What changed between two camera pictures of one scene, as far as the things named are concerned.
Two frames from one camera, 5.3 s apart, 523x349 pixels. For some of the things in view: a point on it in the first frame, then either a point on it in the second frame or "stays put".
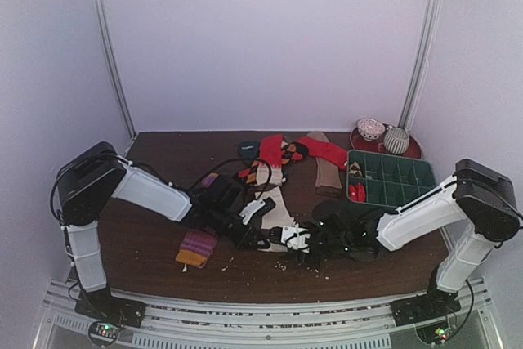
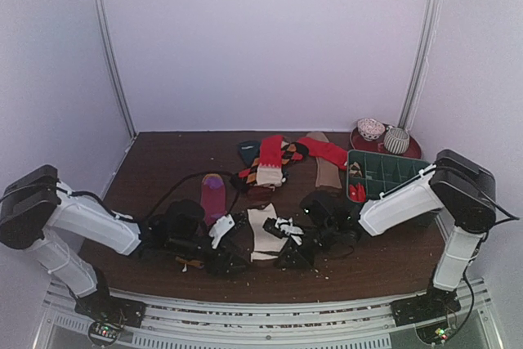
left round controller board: [105, 332] stays put
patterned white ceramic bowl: [370, 128] stays put
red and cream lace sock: [270, 170] stays put
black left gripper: [243, 242] → [221, 269]
